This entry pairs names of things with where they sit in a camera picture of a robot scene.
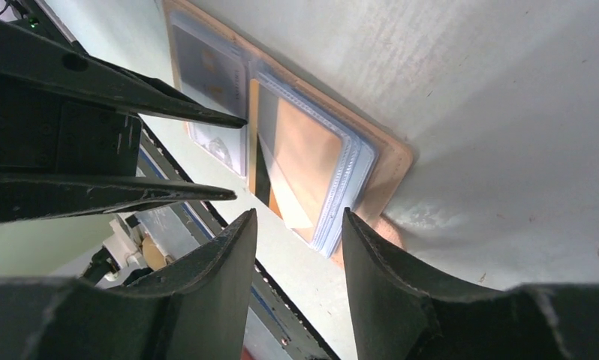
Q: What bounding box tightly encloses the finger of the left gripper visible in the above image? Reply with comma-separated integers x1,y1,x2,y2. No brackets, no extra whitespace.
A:
0,173,236,224
0,20,247,129

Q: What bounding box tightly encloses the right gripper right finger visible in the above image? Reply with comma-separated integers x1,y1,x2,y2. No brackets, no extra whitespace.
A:
342,210,599,359

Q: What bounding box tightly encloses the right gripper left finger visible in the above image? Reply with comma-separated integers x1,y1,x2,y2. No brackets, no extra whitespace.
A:
0,209,257,359

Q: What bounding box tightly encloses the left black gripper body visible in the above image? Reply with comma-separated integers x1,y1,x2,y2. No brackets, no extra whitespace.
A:
0,76,143,176

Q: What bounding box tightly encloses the tan leather card holder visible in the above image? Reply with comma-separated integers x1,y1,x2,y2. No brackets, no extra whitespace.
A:
164,1,414,263

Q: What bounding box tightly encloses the orange card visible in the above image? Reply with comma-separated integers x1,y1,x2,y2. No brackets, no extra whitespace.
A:
247,79,343,243

